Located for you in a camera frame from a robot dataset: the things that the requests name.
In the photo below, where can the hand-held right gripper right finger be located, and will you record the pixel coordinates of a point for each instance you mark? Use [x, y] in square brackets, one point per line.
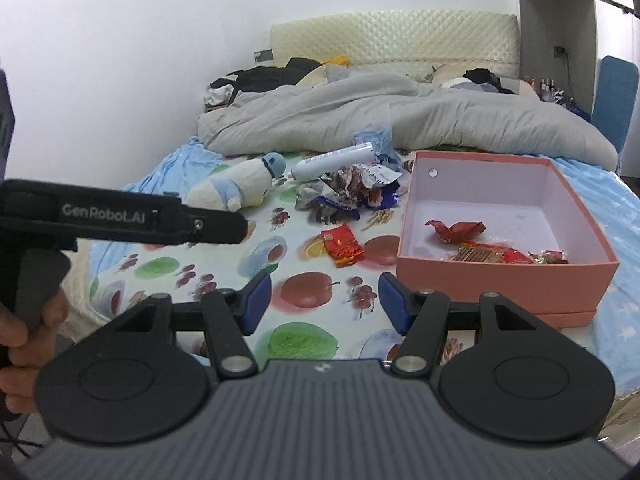
[392, 305]

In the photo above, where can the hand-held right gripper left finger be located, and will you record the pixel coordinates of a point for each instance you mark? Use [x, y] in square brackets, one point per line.
[256, 305]

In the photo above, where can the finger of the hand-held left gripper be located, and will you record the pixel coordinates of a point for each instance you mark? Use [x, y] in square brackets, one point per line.
[220, 227]

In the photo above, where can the small red snack packet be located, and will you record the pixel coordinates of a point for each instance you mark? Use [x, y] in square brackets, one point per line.
[341, 245]

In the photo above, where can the clear brownish snack packet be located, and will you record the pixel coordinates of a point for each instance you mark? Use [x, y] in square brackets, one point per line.
[475, 254]

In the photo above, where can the twisted red snack packet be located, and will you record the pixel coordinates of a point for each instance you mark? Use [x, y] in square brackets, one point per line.
[457, 230]

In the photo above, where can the red strip snack packet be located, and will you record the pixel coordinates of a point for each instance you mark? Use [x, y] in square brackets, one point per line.
[512, 256]

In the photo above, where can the pink cardboard box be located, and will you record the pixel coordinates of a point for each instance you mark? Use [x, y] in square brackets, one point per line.
[475, 200]

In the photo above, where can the person's left hand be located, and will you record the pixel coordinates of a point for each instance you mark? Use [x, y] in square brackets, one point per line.
[22, 360]

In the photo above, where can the white blue plush toy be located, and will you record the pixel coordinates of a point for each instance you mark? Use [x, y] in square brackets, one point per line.
[235, 185]

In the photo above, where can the fruit print mat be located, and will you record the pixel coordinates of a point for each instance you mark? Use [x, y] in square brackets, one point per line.
[310, 290]

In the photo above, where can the crumpled clear wrapper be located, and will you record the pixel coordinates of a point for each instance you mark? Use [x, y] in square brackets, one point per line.
[307, 195]

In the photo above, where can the dark blue snack bag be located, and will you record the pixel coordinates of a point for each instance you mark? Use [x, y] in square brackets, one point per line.
[340, 205]

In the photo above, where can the white tube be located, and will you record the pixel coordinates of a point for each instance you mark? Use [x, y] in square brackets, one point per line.
[325, 162]

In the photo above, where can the brown patterned snack bag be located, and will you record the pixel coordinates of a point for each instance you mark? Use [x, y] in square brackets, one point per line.
[357, 177]

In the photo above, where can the pile of black clothes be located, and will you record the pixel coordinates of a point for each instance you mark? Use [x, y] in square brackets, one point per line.
[265, 77]

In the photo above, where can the light blue plastic bag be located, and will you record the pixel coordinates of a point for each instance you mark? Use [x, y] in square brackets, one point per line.
[375, 142]

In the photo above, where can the pink box lid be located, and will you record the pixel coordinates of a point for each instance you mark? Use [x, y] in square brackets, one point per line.
[570, 319]

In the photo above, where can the grey blanket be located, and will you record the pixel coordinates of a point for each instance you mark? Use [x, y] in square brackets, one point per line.
[400, 115]

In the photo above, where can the yellow bag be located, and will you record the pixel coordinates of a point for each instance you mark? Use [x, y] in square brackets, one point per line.
[336, 61]

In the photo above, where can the black garment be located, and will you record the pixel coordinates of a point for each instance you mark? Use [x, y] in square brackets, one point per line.
[482, 80]

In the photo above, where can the light blue bed sheet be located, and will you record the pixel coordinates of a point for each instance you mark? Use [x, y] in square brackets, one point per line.
[620, 210]

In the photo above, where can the pink pillow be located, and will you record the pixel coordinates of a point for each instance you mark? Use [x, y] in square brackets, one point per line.
[527, 90]

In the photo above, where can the cream quilted headboard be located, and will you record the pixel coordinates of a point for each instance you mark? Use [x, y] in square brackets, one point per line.
[390, 35]

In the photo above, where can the group of small bottles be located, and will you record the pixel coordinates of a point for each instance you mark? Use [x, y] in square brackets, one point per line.
[547, 90]

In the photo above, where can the blue padded board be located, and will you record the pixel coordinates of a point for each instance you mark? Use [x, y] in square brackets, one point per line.
[615, 95]

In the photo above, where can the tall wardrobe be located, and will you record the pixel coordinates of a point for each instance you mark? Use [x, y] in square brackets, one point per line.
[560, 5]

